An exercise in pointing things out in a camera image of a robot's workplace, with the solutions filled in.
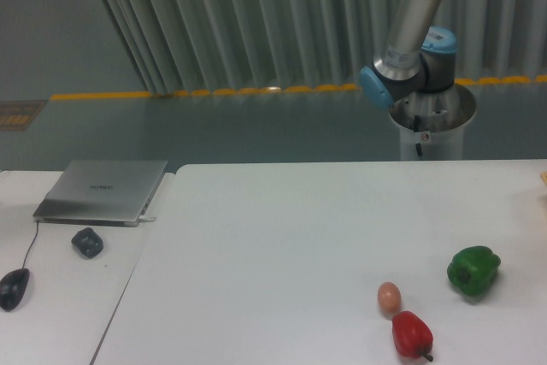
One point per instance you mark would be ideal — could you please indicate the red bell pepper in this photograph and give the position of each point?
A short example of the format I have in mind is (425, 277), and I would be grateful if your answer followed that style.
(412, 337)

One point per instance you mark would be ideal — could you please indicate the brown egg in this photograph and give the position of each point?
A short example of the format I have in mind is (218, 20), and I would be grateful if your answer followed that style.
(389, 298)

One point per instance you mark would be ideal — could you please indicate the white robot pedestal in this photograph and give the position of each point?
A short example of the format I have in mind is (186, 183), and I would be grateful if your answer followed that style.
(431, 125)

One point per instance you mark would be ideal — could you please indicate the green bell pepper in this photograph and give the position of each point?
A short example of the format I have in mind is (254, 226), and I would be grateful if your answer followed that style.
(473, 270)

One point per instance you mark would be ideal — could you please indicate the black computer mouse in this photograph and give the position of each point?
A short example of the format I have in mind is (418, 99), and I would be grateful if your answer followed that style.
(13, 288)

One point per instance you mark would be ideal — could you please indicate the silver closed laptop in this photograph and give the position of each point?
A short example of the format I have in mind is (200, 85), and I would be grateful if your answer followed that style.
(102, 193)

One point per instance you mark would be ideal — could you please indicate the white usb dongle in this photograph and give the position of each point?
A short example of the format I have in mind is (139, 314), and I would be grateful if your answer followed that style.
(147, 218)

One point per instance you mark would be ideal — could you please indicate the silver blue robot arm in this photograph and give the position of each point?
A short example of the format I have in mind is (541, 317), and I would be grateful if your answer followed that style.
(416, 57)

